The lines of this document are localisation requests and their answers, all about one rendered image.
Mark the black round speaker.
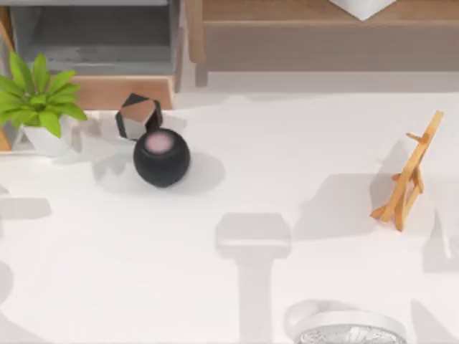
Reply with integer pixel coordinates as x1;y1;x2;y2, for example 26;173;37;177
133;127;191;188

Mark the pale wooden drawer front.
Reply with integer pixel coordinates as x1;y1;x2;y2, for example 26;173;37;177
53;75;176;110

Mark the wooden shelf unit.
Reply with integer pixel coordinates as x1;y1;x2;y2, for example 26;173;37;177
186;0;459;87

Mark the wooden easel stand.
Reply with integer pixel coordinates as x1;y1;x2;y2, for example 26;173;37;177
369;110;445;232

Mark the white plant pot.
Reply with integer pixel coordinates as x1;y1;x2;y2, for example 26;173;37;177
18;113;84;158

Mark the grey pierced drawer inside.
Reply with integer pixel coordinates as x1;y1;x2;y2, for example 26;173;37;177
10;0;180;76

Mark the white round fan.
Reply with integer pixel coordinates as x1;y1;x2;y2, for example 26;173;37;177
283;299;418;344

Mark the green potted plant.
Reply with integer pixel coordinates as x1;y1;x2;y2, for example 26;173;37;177
0;51;88;139

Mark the white object on shelf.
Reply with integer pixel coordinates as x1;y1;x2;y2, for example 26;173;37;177
328;0;389;22

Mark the wooden cube with black frame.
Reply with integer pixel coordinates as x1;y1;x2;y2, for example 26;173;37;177
115;92;164;141

